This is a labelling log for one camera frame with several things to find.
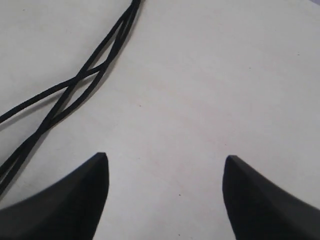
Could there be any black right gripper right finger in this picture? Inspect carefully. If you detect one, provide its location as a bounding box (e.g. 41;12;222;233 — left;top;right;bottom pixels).
222;155;320;240

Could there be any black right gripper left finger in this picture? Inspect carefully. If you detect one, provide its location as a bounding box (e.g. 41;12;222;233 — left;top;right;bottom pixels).
0;152;109;240

